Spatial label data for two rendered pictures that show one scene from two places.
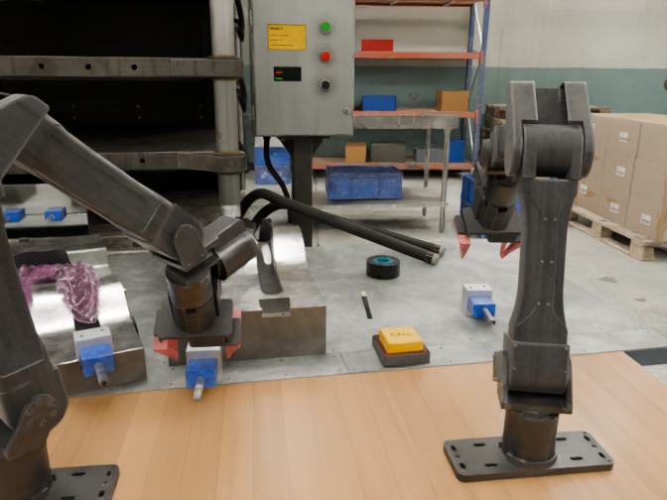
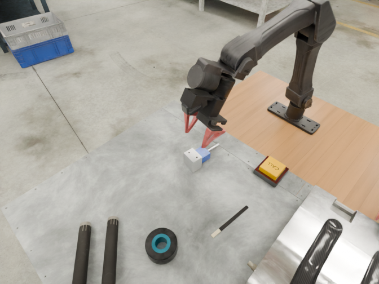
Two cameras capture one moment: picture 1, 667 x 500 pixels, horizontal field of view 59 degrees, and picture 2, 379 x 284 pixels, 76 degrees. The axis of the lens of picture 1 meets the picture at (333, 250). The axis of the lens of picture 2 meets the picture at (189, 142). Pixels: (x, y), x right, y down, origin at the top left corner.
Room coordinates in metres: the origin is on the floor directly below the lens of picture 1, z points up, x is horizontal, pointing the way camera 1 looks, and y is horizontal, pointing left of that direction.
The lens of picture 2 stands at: (1.38, 0.10, 1.45)
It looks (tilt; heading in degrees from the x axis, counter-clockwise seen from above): 48 degrees down; 234
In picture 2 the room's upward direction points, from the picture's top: straight up
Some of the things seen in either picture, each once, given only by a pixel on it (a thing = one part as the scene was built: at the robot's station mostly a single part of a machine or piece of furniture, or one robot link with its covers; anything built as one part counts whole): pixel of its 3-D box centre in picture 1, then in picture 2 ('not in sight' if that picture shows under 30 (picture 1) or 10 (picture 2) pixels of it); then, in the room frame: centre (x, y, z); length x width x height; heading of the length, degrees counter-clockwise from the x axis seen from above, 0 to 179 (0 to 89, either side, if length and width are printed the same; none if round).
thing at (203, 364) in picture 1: (200, 376); not in sight; (0.77, 0.19, 0.83); 0.13 x 0.05 x 0.05; 6
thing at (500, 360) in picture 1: (531, 380); (300, 97); (0.64, -0.24, 0.90); 0.09 x 0.06 x 0.06; 83
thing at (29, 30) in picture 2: not in sight; (33, 30); (1.19, -3.15, 0.28); 0.61 x 0.41 x 0.15; 2
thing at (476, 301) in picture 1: (482, 309); (203, 153); (1.04, -0.29, 0.83); 0.13 x 0.05 x 0.05; 2
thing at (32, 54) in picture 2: not in sight; (40, 45); (1.19, -3.15, 0.11); 0.61 x 0.41 x 0.22; 2
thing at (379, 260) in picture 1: (382, 267); (161, 245); (1.31, -0.12, 0.82); 0.08 x 0.08 x 0.04
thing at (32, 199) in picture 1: (58, 196); not in sight; (1.81, 0.87, 0.87); 0.50 x 0.27 x 0.17; 11
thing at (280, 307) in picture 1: (275, 312); (340, 213); (0.91, 0.10, 0.87); 0.05 x 0.05 x 0.04; 11
